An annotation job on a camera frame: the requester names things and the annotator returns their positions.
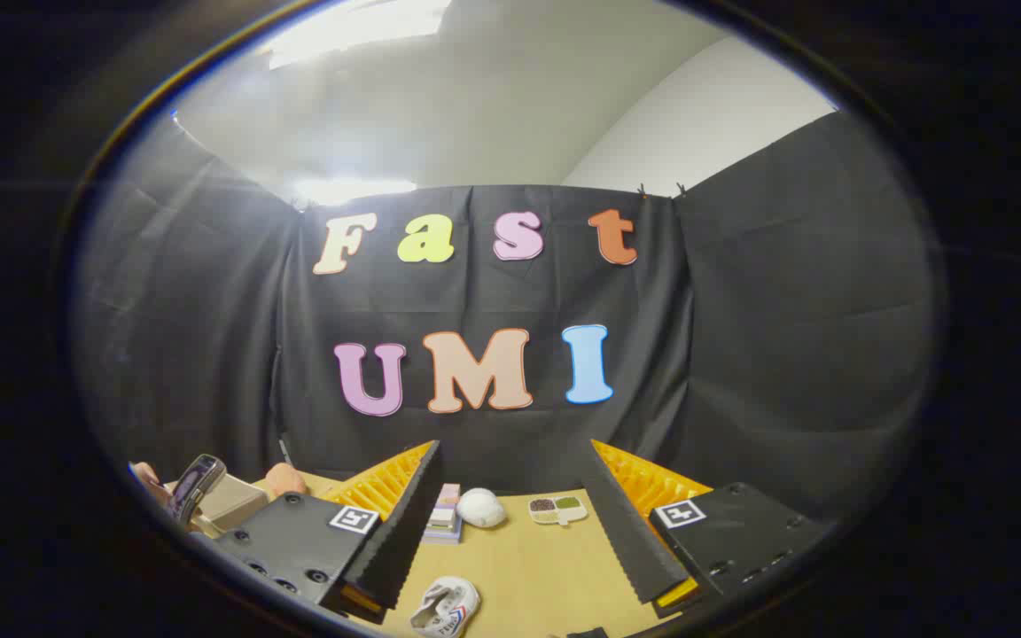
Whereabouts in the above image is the pink textured round lump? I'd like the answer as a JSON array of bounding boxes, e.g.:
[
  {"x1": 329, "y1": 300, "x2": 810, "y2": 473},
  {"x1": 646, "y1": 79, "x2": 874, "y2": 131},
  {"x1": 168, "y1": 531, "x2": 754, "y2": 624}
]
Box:
[{"x1": 264, "y1": 462, "x2": 308, "y2": 499}]

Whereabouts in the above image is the divided dish with grains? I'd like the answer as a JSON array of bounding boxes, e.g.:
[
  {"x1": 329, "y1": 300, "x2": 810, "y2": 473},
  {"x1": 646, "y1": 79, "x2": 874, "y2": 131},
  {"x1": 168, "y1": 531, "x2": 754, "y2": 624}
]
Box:
[{"x1": 528, "y1": 495, "x2": 588, "y2": 526}]

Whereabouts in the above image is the ceiling light panel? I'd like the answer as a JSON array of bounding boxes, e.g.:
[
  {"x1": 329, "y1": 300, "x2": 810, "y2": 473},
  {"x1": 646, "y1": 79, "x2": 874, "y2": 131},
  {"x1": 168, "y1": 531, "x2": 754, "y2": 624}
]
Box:
[{"x1": 267, "y1": 0, "x2": 454, "y2": 70}]

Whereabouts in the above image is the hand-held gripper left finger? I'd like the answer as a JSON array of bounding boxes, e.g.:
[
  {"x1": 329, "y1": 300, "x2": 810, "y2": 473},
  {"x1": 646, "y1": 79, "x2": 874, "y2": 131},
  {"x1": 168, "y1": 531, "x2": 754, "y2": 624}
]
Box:
[{"x1": 207, "y1": 439, "x2": 445, "y2": 626}]

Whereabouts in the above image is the black backdrop cloth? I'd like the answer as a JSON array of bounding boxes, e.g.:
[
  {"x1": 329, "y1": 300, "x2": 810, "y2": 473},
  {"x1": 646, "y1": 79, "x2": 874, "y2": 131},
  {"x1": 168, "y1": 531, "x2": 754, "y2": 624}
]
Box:
[{"x1": 72, "y1": 111, "x2": 937, "y2": 524}]

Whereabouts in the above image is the dark glossy device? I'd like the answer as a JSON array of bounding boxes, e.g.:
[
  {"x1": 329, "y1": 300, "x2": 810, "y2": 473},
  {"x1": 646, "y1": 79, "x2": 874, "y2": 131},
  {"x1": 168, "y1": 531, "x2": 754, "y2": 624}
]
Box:
[{"x1": 167, "y1": 454, "x2": 228, "y2": 525}]

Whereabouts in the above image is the beige fabric storage box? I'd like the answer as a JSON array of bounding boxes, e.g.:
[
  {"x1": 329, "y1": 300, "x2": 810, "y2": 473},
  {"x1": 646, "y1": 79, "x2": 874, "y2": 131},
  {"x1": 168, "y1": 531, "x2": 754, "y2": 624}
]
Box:
[{"x1": 165, "y1": 474, "x2": 270, "y2": 537}]

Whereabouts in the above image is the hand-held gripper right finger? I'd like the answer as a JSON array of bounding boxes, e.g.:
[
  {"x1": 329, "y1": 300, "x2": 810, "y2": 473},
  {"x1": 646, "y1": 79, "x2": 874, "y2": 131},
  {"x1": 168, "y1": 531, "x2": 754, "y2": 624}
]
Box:
[{"x1": 580, "y1": 439, "x2": 833, "y2": 621}]

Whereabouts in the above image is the white canvas shoe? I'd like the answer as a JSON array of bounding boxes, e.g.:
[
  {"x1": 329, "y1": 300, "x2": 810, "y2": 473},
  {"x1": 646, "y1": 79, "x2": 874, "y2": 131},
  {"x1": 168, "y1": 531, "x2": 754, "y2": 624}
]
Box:
[{"x1": 409, "y1": 576, "x2": 482, "y2": 638}]

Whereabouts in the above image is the white fluffy ball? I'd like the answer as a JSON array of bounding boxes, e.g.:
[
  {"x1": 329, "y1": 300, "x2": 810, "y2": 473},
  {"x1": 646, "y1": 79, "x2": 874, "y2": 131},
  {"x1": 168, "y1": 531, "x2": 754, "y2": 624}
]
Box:
[{"x1": 456, "y1": 487, "x2": 508, "y2": 530}]

